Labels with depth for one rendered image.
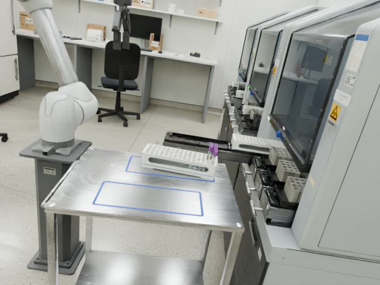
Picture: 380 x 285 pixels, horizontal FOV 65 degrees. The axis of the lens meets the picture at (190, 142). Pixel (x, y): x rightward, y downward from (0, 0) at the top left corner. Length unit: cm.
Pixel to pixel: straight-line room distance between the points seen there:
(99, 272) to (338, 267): 98
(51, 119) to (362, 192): 127
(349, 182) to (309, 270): 35
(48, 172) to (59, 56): 58
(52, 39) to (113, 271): 115
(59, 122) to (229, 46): 381
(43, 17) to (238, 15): 365
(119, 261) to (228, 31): 404
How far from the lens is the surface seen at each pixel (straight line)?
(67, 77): 170
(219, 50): 498
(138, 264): 156
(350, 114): 93
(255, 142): 156
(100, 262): 157
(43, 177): 165
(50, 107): 152
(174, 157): 118
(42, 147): 160
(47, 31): 172
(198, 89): 506
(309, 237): 109
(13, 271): 200
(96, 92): 540
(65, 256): 191
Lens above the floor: 138
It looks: 22 degrees down
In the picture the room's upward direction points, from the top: 9 degrees clockwise
